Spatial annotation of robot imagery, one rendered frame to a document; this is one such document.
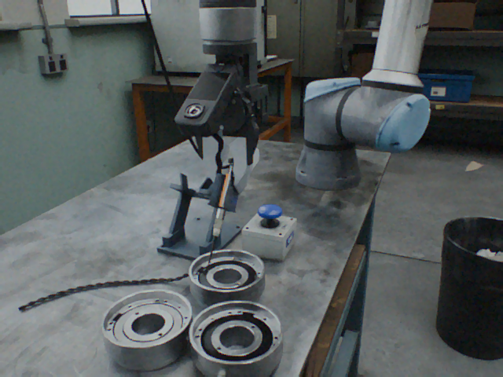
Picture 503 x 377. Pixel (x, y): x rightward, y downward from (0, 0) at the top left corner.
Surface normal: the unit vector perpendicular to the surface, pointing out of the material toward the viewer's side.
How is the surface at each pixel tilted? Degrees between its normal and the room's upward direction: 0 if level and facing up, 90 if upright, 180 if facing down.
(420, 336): 0
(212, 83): 32
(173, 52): 90
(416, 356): 0
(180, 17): 90
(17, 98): 90
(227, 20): 90
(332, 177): 73
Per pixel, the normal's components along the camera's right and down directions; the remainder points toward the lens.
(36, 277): -0.02, -0.93
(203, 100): -0.21, -0.60
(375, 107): -0.61, 0.12
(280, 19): -0.40, 0.35
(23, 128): 0.92, 0.13
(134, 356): -0.06, 0.38
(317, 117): -0.76, 0.25
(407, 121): 0.62, 0.40
